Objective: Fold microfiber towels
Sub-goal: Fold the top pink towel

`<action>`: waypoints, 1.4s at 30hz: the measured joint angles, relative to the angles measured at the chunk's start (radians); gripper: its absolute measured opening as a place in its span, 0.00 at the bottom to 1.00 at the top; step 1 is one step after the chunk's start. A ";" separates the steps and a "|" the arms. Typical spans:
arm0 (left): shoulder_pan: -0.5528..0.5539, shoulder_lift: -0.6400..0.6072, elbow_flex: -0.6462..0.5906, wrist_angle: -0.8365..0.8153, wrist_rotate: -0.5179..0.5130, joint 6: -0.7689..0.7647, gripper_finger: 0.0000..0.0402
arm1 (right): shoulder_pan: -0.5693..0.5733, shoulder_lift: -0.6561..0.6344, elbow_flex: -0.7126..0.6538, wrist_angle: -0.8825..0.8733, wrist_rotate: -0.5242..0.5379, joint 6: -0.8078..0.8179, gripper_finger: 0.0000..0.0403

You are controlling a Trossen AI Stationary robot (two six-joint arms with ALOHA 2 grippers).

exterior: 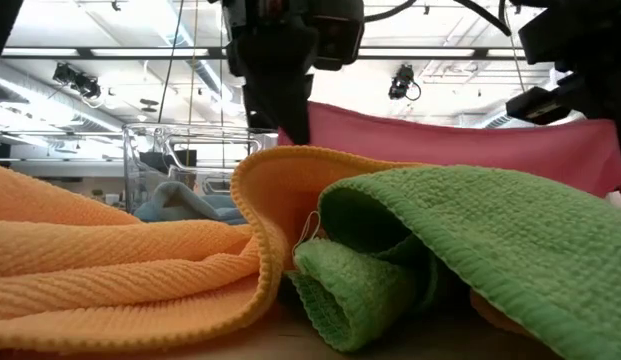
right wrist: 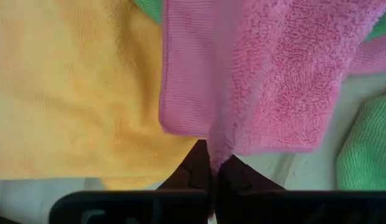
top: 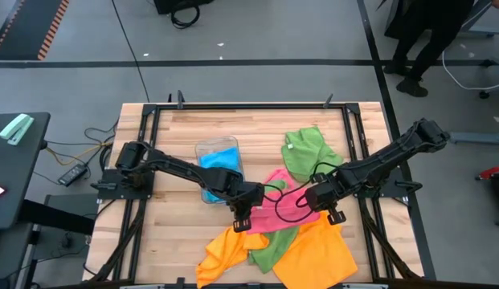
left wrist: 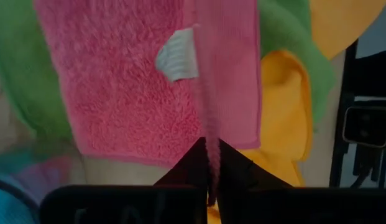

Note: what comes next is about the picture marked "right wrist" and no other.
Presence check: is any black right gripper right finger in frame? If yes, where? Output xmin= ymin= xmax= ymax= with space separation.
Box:
xmin=216 ymin=154 xmax=386 ymax=224

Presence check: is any orange microfiber towel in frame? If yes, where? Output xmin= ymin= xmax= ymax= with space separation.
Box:
xmin=0 ymin=0 xmax=201 ymax=191

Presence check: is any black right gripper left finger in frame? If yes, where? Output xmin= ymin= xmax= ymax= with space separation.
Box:
xmin=48 ymin=139 xmax=212 ymax=224

